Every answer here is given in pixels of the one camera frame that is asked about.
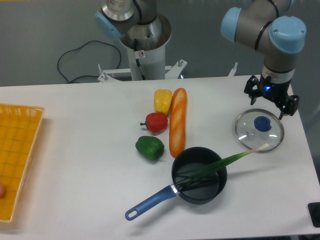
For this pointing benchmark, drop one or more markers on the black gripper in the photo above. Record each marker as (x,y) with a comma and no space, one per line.
(274,89)

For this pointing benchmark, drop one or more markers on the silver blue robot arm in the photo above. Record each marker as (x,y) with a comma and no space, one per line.
(264,28)

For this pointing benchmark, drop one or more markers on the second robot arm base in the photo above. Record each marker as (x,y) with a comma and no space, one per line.
(117,17)

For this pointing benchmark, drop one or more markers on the glass pot lid blue knob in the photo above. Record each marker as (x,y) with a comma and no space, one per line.
(259,129)

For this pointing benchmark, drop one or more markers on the orange baguette bread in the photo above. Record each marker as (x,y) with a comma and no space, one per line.
(177,122)

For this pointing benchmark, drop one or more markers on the green spring onion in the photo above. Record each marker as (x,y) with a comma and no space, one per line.
(207,175)

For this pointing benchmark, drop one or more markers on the yellow bell pepper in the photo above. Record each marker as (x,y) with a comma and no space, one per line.
(162,101)

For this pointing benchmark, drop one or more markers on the black device at table corner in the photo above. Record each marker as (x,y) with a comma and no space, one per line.
(314,211)

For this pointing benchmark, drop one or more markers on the red bell pepper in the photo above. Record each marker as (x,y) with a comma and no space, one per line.
(155,122)

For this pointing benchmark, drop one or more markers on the green bell pepper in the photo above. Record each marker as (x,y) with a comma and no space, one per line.
(150,147)

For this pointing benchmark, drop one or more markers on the yellow woven basket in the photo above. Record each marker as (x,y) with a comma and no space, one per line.
(19,126)

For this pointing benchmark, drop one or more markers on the black saucepan blue handle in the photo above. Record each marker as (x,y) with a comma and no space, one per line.
(190,159)

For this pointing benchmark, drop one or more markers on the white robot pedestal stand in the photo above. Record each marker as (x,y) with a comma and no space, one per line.
(146,48)

